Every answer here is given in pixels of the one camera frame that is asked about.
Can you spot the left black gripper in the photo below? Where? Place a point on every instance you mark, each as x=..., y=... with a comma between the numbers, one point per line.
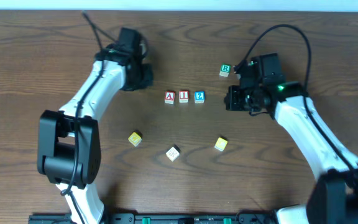
x=146, y=76

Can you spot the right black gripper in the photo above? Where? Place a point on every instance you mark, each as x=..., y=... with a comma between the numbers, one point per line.
x=232, y=98

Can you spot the red letter A block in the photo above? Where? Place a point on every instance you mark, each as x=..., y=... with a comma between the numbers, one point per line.
x=169, y=97

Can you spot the blue number 2 block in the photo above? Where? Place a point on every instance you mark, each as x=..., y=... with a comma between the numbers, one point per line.
x=199, y=97

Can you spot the red letter I block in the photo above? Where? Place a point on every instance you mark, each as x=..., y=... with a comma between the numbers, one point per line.
x=183, y=96

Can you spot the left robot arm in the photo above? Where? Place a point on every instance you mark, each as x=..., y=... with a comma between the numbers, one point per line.
x=69, y=149

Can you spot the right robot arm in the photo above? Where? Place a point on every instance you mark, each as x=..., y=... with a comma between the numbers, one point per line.
x=335, y=196

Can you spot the green letter R block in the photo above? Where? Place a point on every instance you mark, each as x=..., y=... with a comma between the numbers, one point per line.
x=225, y=70

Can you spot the yellow block right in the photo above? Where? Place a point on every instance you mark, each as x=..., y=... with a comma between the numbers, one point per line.
x=221, y=144

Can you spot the yellow block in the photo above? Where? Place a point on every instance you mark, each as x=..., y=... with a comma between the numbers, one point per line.
x=135, y=139
x=221, y=144

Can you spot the yellow block left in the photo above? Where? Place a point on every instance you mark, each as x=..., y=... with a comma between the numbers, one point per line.
x=135, y=139

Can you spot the wooden block bottom centre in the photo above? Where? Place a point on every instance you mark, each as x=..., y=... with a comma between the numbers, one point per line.
x=173, y=153

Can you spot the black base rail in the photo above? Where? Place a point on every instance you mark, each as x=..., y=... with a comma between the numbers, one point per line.
x=132, y=218

